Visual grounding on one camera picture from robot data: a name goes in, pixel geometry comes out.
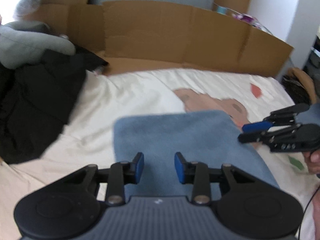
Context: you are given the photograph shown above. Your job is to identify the person's right hand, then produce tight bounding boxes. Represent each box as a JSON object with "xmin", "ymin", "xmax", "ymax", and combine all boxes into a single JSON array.
[{"xmin": 302, "ymin": 150, "xmax": 320, "ymax": 175}]

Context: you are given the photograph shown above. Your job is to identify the black garment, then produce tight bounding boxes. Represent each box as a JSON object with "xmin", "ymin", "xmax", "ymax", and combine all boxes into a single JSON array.
[{"xmin": 0, "ymin": 47, "xmax": 109, "ymax": 165}]

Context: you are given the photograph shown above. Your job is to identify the brown and black bag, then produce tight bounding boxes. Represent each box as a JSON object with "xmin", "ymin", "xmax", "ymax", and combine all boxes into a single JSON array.
[{"xmin": 282, "ymin": 67, "xmax": 317, "ymax": 105}]

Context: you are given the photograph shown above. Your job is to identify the bear printed bed sheet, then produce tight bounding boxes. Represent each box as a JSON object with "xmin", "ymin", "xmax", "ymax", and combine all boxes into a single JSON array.
[{"xmin": 0, "ymin": 67, "xmax": 320, "ymax": 240}]

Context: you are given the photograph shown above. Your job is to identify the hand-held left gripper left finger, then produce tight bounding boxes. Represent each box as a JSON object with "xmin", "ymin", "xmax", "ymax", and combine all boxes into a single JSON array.
[{"xmin": 62, "ymin": 152, "xmax": 145, "ymax": 205}]

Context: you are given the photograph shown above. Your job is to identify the blue drawstring pants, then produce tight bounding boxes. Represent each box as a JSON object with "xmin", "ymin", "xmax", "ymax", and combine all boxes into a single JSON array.
[{"xmin": 114, "ymin": 110, "xmax": 280, "ymax": 198}]

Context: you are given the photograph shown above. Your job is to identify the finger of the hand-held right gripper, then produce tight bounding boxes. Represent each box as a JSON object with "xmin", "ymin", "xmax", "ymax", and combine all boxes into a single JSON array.
[
  {"xmin": 237, "ymin": 124, "xmax": 303, "ymax": 144},
  {"xmin": 242, "ymin": 103, "xmax": 310, "ymax": 133}
]

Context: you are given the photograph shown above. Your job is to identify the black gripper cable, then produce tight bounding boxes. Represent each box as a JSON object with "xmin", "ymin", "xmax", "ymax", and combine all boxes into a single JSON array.
[{"xmin": 297, "ymin": 185, "xmax": 320, "ymax": 240}]

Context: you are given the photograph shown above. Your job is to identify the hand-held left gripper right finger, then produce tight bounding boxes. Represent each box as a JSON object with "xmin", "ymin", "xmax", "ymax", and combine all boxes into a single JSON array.
[{"xmin": 174, "ymin": 152, "xmax": 253, "ymax": 205}]

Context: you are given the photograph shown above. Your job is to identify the brown cardboard sheet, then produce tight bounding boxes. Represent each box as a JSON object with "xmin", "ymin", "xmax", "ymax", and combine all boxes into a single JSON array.
[{"xmin": 32, "ymin": 0, "xmax": 294, "ymax": 78}]

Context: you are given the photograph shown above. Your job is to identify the grey garment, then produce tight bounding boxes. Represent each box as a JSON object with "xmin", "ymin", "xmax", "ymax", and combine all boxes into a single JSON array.
[{"xmin": 0, "ymin": 21, "xmax": 75, "ymax": 69}]

